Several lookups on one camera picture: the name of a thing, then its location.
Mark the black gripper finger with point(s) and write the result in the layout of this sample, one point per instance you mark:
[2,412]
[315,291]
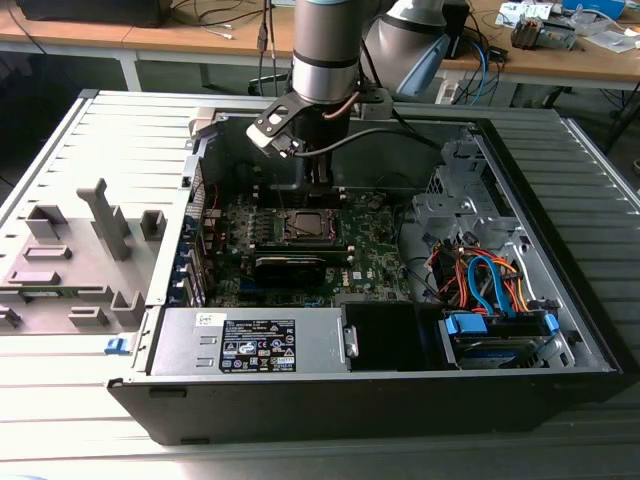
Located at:
[325,175]

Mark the silver CPU green substrate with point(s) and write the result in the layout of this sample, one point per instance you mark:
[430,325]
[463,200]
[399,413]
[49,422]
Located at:
[310,223]

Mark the metal locking lever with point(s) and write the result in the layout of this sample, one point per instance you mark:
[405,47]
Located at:
[320,239]
[280,195]

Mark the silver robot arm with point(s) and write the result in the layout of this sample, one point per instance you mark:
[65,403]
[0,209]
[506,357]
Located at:
[325,50]

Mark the RAM slot white latches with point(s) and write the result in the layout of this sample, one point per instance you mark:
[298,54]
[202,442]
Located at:
[295,198]
[337,257]
[300,245]
[295,189]

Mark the CPU socket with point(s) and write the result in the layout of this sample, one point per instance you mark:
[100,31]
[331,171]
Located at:
[288,231]

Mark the black CPU cooler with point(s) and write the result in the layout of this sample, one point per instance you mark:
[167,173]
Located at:
[525,32]

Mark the silver coin cell battery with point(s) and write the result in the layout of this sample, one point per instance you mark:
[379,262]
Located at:
[374,202]

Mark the office chair base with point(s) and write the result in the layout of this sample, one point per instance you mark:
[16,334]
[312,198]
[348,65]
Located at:
[262,86]

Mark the green motherboard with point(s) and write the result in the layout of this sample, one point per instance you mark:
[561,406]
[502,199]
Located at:
[370,235]

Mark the black graphics card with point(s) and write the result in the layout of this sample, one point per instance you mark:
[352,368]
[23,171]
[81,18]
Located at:
[287,270]

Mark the beige case latch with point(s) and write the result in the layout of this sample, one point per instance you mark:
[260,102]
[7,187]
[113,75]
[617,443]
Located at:
[202,122]

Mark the metal drive cage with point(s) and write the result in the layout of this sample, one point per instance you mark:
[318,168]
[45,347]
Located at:
[450,205]

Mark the blue card retention bar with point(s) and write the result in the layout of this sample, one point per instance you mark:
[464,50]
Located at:
[187,227]

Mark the black monitor stand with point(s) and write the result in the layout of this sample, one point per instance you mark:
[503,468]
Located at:
[457,30]

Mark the wooden desk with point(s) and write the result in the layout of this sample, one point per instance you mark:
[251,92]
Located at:
[150,40]

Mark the grey power supply unit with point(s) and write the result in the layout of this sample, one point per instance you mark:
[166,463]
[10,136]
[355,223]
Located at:
[185,345]

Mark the black PC case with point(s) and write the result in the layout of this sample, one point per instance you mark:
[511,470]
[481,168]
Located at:
[350,410]

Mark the white paper sheets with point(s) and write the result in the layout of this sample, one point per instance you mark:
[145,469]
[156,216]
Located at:
[525,10]

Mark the hard disk blue carrier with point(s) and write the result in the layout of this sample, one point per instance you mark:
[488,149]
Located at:
[500,350]

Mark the black box on desk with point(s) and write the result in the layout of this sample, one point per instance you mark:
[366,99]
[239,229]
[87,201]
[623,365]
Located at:
[90,12]

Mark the grey metal drive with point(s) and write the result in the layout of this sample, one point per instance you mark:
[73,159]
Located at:
[557,35]

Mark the grey parts rack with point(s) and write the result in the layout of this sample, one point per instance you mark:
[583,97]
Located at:
[75,260]

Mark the blue plastic clip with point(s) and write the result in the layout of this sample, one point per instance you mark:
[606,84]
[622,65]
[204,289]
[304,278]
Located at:
[117,346]

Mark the green RAM stick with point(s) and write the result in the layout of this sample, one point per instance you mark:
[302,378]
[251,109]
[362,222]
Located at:
[47,294]

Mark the blue cardboard box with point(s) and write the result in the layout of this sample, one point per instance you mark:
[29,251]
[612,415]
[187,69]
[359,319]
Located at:
[595,6]

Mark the clear plastic bag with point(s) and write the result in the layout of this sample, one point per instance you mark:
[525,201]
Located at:
[607,37]

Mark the black faced wrist camera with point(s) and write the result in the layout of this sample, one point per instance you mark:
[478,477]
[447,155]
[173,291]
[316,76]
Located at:
[272,125]

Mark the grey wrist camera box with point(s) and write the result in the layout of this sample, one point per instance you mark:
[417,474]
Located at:
[375,105]

